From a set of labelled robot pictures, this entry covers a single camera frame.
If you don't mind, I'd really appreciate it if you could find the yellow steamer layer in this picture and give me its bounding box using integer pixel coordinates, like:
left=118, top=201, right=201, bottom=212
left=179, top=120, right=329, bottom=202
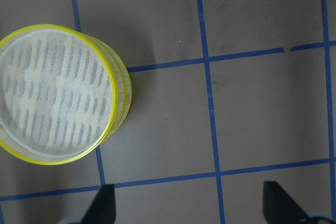
left=79, top=33, right=132, bottom=144
left=1, top=25, right=112, bottom=165

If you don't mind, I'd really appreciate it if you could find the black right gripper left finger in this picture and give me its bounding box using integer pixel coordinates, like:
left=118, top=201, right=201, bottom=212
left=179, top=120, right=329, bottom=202
left=80, top=184, right=116, bottom=224

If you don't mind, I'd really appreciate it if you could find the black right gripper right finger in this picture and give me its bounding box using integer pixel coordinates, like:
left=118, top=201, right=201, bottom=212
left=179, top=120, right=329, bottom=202
left=263, top=181, right=309, bottom=224

